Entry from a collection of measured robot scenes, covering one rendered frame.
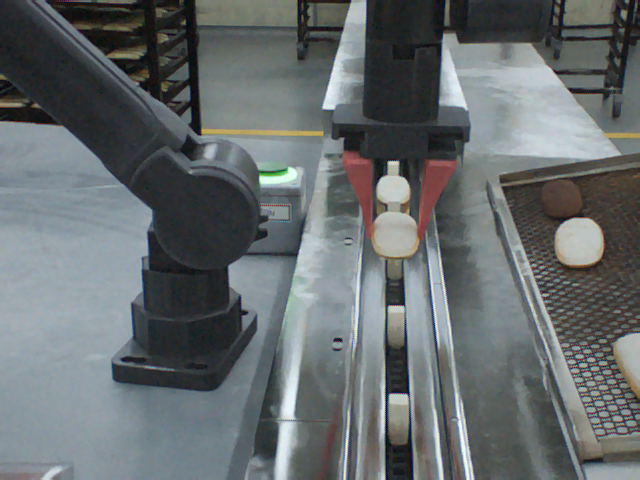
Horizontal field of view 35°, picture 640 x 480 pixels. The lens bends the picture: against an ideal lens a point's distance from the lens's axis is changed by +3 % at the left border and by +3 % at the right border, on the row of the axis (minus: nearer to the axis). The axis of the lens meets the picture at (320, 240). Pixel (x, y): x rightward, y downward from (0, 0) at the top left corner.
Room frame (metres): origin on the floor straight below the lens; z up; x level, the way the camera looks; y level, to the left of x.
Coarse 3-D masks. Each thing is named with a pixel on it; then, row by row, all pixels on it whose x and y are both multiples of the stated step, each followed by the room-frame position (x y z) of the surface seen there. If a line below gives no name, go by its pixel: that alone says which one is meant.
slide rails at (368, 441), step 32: (384, 160) 1.20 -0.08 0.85; (416, 192) 1.07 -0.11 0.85; (416, 256) 0.87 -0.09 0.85; (384, 288) 0.79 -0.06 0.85; (416, 288) 0.79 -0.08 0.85; (384, 320) 0.73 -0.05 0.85; (416, 320) 0.73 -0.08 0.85; (384, 352) 0.67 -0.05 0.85; (416, 352) 0.67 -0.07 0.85; (384, 384) 0.62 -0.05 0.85; (416, 384) 0.62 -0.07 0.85; (384, 416) 0.58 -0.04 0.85; (416, 416) 0.58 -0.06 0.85; (352, 448) 0.54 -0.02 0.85; (384, 448) 0.54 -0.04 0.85; (416, 448) 0.54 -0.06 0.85
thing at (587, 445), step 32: (608, 160) 0.96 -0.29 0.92; (512, 192) 0.94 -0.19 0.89; (608, 192) 0.90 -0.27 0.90; (512, 224) 0.84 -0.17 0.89; (544, 224) 0.84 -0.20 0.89; (512, 256) 0.75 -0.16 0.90; (544, 256) 0.76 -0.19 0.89; (608, 256) 0.74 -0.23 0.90; (576, 288) 0.69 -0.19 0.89; (608, 288) 0.68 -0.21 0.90; (544, 320) 0.64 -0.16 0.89; (608, 352) 0.59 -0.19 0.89; (576, 384) 0.55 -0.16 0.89; (608, 384) 0.55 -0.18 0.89; (576, 416) 0.51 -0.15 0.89; (608, 416) 0.51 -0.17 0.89; (576, 448) 0.48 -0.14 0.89; (608, 448) 0.47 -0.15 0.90
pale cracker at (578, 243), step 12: (564, 228) 0.79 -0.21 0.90; (576, 228) 0.79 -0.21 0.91; (588, 228) 0.78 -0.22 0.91; (564, 240) 0.77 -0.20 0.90; (576, 240) 0.76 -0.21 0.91; (588, 240) 0.76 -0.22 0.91; (600, 240) 0.76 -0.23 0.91; (564, 252) 0.74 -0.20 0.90; (576, 252) 0.74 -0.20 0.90; (588, 252) 0.74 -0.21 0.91; (600, 252) 0.74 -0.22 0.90; (564, 264) 0.74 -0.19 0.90; (576, 264) 0.73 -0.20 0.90; (588, 264) 0.73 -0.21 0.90
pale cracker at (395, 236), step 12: (384, 216) 0.76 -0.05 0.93; (396, 216) 0.76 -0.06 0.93; (408, 216) 0.77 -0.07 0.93; (372, 228) 0.74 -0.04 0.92; (384, 228) 0.73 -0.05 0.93; (396, 228) 0.73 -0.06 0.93; (408, 228) 0.73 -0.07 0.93; (372, 240) 0.72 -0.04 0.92; (384, 240) 0.71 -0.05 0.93; (396, 240) 0.71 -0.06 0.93; (408, 240) 0.71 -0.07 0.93; (384, 252) 0.69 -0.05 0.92; (396, 252) 0.69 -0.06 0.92; (408, 252) 0.69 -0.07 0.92
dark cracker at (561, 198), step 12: (564, 180) 0.92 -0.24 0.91; (540, 192) 0.91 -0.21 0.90; (552, 192) 0.89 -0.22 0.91; (564, 192) 0.88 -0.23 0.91; (576, 192) 0.88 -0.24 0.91; (552, 204) 0.86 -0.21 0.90; (564, 204) 0.86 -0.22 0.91; (576, 204) 0.85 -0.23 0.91; (552, 216) 0.85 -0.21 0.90; (564, 216) 0.84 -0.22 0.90
